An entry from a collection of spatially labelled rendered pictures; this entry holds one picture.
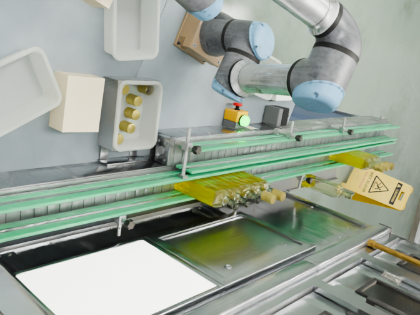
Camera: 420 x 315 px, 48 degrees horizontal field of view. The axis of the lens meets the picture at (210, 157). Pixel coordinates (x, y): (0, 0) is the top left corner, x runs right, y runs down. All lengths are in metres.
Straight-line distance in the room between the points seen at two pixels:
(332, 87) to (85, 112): 0.70
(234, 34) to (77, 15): 0.48
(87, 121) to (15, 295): 0.93
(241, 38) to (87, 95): 0.51
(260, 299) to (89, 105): 0.72
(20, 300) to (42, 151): 0.96
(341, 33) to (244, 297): 0.70
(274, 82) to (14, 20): 0.70
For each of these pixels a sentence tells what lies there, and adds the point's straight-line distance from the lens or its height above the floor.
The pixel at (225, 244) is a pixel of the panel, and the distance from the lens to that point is 1.53.
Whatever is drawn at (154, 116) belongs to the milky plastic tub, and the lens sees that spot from 1.57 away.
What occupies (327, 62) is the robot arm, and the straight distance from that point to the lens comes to 1.16.
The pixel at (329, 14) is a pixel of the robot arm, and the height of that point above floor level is 1.40.
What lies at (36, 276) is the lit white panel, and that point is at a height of 1.02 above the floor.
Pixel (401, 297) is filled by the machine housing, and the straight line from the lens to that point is 1.60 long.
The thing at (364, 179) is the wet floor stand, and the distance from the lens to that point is 4.91.
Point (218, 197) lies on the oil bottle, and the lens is 1.51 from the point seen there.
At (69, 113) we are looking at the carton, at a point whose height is 0.82.
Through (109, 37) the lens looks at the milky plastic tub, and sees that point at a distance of 1.47.
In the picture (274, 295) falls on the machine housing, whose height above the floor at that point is 1.40.
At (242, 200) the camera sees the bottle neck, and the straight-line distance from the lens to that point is 1.54.
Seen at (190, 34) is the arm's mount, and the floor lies 0.81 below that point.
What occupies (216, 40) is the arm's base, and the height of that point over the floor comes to 0.90.
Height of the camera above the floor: 1.98
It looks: 39 degrees down
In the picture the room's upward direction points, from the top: 111 degrees clockwise
